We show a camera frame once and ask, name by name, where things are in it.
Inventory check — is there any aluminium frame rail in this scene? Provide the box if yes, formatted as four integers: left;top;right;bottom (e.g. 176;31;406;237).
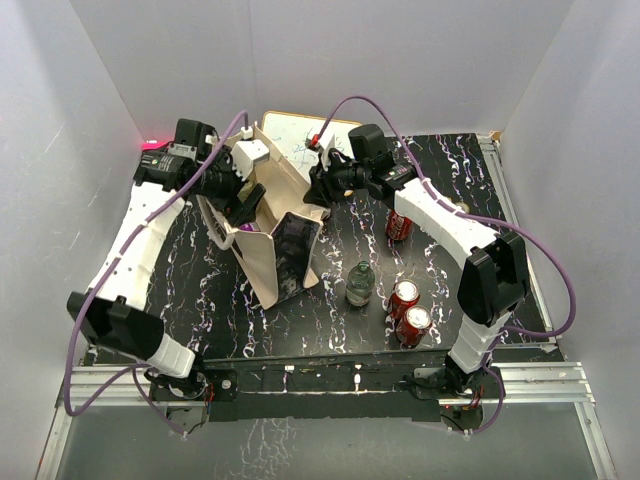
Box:
34;130;617;480

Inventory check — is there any yellow tape roll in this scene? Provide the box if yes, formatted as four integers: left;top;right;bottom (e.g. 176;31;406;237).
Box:
454;202;470;214

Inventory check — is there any cream canvas tote bag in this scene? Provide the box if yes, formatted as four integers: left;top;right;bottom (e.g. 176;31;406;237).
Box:
196;126;329;309

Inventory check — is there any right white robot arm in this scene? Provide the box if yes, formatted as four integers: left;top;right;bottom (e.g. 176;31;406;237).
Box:
303;124;530;397

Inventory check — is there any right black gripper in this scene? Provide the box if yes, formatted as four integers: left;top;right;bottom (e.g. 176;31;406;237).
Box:
303;152;370;209

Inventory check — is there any red cola can middle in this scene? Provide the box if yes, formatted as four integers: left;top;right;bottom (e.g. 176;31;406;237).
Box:
387;279;420;321

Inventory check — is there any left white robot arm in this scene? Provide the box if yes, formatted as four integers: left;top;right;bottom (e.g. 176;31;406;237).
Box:
67;113;268;399

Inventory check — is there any red cola can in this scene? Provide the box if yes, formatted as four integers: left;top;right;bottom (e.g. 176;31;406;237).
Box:
395;305;432;348
385;210;413;242
387;279;420;321

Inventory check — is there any purple Fanta can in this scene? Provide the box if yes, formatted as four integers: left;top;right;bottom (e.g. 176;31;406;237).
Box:
239;222;260;232

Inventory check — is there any red cola can front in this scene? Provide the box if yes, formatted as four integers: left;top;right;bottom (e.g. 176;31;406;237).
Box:
395;305;432;348

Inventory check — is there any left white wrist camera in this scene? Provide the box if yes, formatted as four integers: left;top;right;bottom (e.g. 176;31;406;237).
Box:
231;140;270;181

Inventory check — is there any red cola can rear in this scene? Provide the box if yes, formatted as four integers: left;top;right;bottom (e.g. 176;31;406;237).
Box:
385;210;413;242

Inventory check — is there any small whiteboard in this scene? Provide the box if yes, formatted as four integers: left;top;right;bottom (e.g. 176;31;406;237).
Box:
261;110;359;175

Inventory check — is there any clear glass bottle on table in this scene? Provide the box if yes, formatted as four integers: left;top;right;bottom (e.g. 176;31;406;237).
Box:
345;261;375;307

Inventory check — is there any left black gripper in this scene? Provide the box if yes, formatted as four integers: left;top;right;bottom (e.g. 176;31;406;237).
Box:
193;147;265;227

